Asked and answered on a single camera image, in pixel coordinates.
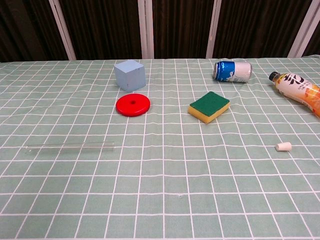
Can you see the transparent glass test tube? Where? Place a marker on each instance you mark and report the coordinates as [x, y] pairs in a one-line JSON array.
[[70, 146]]

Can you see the small white stopper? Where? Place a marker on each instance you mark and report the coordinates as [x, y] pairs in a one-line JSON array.
[[283, 146]]

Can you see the red disc with hole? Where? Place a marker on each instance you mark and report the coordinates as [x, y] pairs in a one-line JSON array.
[[125, 106]]

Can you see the green and yellow sponge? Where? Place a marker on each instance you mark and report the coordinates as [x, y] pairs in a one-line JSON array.
[[210, 105]]

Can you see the light blue cube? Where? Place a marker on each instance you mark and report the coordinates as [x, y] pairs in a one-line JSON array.
[[130, 75]]

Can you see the green checked tablecloth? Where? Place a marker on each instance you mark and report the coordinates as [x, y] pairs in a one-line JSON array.
[[160, 175]]

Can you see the blue and white drink can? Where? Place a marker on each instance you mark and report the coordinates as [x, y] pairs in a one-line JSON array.
[[232, 71]]

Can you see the orange juice bottle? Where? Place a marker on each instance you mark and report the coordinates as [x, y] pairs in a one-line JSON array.
[[297, 90]]

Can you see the white screen frame post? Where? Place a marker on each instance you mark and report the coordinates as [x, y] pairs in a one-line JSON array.
[[213, 27], [62, 27], [146, 27], [303, 27]]

